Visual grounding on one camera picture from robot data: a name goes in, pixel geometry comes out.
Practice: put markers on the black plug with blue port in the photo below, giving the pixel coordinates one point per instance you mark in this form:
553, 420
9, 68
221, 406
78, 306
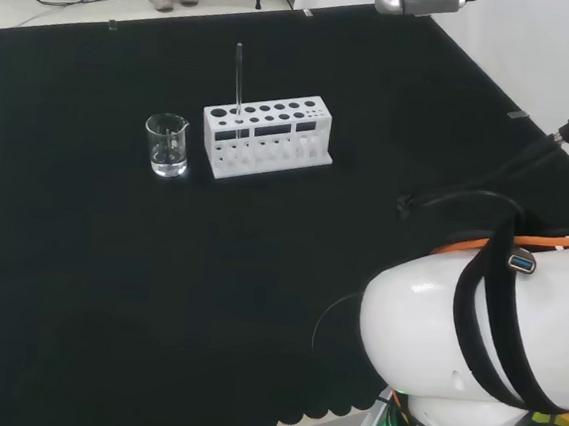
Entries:
522, 262

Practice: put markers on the white test tube rack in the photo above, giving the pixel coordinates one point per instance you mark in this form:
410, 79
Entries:
264, 159

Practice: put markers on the black bench cloth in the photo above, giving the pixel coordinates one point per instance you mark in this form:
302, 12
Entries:
111, 257

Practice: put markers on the clear glass beaker with water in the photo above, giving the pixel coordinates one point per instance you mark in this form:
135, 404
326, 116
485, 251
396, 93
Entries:
166, 148

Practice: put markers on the clear cloth clip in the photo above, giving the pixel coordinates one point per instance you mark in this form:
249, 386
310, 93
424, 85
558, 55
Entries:
307, 12
518, 114
112, 25

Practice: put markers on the clear glass rod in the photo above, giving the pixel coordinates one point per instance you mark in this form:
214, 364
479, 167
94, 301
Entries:
237, 79

